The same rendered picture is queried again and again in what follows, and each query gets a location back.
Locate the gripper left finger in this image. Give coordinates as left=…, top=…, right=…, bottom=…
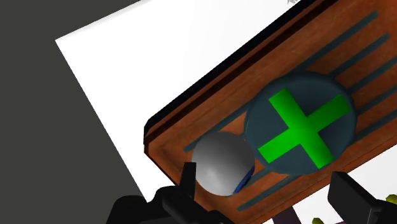
left=105, top=161, right=232, bottom=224

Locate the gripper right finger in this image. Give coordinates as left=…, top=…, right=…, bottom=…
left=327, top=171, right=397, bottom=224

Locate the dark purple object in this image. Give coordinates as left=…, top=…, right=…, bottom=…
left=272, top=206, right=302, bottom=224

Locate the brown wooden striped tray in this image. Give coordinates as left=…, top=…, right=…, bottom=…
left=143, top=0, right=397, bottom=224

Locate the teal disc with green cross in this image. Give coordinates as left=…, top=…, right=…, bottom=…
left=243, top=73, right=358, bottom=175

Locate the grey ball with blue mark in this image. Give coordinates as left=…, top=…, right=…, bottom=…
left=192, top=131, right=256, bottom=197

